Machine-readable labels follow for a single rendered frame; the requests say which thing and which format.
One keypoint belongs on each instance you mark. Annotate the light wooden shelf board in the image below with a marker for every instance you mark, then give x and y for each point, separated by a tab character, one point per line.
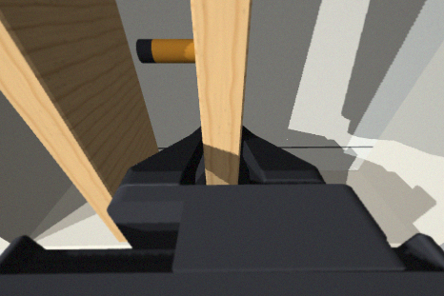
66	67
221	35

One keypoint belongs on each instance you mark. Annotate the light grey wall panel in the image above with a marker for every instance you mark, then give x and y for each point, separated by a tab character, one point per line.
324	77

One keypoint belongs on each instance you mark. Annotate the brown vial with black cap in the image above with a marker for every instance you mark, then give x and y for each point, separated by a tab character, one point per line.
165	50

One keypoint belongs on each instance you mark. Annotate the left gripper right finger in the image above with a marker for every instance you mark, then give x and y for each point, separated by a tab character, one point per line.
262	163

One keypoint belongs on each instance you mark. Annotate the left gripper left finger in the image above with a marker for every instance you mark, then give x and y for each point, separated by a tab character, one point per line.
182	162

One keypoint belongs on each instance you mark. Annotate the white wall rack case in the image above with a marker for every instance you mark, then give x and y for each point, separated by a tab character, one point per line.
401	181

